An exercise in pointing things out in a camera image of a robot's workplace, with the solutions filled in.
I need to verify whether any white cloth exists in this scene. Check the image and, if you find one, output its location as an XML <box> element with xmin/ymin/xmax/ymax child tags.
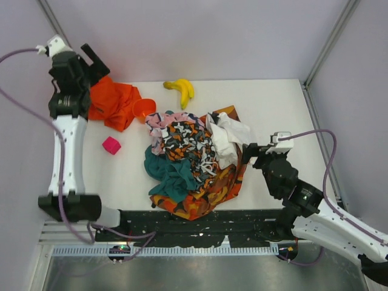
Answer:
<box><xmin>206</xmin><ymin>112</ymin><xmax>254</xmax><ymax>169</ymax></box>

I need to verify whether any orange brown camouflage cloth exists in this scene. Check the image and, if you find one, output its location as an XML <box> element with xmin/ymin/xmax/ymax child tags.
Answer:
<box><xmin>150</xmin><ymin>104</ymin><xmax>248</xmax><ymax>222</ymax></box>

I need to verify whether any black orange patterned cloth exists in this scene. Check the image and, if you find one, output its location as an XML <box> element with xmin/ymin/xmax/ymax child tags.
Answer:
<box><xmin>161</xmin><ymin>121</ymin><xmax>218</xmax><ymax>193</ymax></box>

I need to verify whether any teal cloth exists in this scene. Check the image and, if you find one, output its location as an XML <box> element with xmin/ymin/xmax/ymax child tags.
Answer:
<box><xmin>144</xmin><ymin>144</ymin><xmax>196</xmax><ymax>202</ymax></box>

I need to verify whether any pink patterned cloth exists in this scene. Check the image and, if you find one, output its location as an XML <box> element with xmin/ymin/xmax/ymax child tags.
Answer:
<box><xmin>145</xmin><ymin>111</ymin><xmax>205</xmax><ymax>155</ymax></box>

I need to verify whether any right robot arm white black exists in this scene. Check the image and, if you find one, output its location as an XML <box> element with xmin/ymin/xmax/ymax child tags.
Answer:
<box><xmin>241</xmin><ymin>143</ymin><xmax>387</xmax><ymax>286</ymax></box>

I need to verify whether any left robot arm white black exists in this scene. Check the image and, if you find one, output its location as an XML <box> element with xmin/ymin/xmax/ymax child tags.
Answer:
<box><xmin>38</xmin><ymin>38</ymin><xmax>121</xmax><ymax>227</ymax></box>

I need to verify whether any orange plastic bowl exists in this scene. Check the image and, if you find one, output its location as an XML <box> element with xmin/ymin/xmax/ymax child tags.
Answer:
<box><xmin>132</xmin><ymin>99</ymin><xmax>156</xmax><ymax>124</ymax></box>

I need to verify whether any pink cube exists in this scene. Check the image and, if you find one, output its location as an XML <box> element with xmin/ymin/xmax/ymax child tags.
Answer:
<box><xmin>102</xmin><ymin>136</ymin><xmax>121</xmax><ymax>155</ymax></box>

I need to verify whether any yellow banana bunch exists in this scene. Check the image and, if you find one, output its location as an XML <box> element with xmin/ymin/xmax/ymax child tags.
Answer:
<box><xmin>163</xmin><ymin>79</ymin><xmax>195</xmax><ymax>110</ymax></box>

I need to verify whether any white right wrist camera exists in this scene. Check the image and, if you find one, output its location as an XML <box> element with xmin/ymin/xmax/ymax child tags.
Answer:
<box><xmin>267</xmin><ymin>132</ymin><xmax>294</xmax><ymax>154</ymax></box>

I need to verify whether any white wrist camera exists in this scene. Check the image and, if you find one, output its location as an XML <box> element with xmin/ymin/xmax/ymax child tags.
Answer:
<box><xmin>36</xmin><ymin>35</ymin><xmax>73</xmax><ymax>58</ymax></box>
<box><xmin>267</xmin><ymin>132</ymin><xmax>294</xmax><ymax>154</ymax></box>

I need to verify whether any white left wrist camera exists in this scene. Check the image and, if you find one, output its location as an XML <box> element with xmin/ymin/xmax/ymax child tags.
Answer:
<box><xmin>36</xmin><ymin>35</ymin><xmax>73</xmax><ymax>58</ymax></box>

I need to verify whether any left aluminium frame post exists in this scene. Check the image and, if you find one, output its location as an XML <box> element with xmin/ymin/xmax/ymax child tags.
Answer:
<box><xmin>36</xmin><ymin>0</ymin><xmax>70</xmax><ymax>45</ymax></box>

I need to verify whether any aluminium frame post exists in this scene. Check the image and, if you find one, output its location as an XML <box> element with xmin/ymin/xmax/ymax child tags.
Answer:
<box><xmin>302</xmin><ymin>0</ymin><xmax>361</xmax><ymax>90</ymax></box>
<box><xmin>36</xmin><ymin>0</ymin><xmax>70</xmax><ymax>45</ymax></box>

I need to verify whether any grey slotted cable duct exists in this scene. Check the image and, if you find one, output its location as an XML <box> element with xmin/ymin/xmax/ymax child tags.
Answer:
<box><xmin>52</xmin><ymin>242</ymin><xmax>279</xmax><ymax>257</ymax></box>

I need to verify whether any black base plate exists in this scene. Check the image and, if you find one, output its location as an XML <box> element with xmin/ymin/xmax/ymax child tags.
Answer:
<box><xmin>95</xmin><ymin>209</ymin><xmax>295</xmax><ymax>248</ymax></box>

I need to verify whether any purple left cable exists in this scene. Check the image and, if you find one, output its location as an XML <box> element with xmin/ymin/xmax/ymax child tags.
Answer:
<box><xmin>0</xmin><ymin>47</ymin><xmax>157</xmax><ymax>261</ymax></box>

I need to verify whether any right aluminium frame post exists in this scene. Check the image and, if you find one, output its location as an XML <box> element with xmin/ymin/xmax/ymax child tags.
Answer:
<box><xmin>302</xmin><ymin>0</ymin><xmax>361</xmax><ymax>90</ymax></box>

